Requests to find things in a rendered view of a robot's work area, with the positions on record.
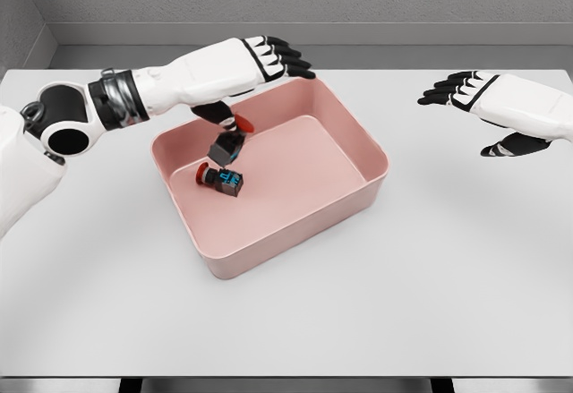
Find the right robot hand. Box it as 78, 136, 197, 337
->
416, 70, 568, 158

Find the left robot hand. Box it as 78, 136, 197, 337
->
177, 35, 316, 132

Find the red button industrial switch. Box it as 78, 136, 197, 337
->
207, 113, 255, 167
195, 162, 246, 199

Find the pink rectangular basket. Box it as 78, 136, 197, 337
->
150, 76, 389, 281

